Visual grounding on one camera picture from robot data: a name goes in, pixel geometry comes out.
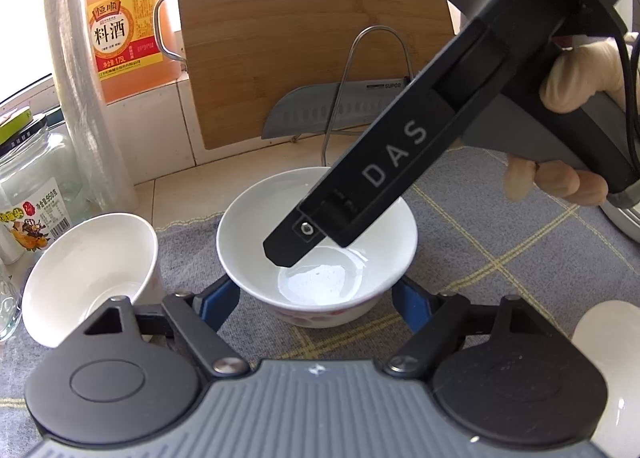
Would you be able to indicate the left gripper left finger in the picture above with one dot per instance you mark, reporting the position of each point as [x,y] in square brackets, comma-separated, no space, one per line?
[195,321]

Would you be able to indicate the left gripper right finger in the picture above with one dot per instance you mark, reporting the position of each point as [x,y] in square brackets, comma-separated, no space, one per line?
[436,324]

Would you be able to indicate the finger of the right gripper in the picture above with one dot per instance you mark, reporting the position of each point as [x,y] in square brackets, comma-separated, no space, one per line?
[400,153]

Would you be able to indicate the white floral bowl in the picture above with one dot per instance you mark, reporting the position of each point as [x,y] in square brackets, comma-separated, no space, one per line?
[329,287]

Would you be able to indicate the large white fruit plate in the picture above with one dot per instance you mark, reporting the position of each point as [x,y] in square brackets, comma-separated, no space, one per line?
[608,334]

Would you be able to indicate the santoku kitchen knife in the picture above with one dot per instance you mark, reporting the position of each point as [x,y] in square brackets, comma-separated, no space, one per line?
[306,109]

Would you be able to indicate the gloved right hand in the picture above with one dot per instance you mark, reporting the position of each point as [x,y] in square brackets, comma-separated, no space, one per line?
[578,74]

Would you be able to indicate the clear drinking glass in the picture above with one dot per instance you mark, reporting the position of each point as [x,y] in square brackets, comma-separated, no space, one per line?
[10,305]

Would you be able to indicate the glass jar with label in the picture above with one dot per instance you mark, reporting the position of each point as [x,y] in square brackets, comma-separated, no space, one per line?
[43,193]

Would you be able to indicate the bamboo cutting board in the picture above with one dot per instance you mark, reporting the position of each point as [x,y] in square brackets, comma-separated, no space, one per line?
[244,55]

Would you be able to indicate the orange cooking wine jug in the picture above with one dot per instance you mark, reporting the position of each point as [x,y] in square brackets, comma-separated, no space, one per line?
[125,35]

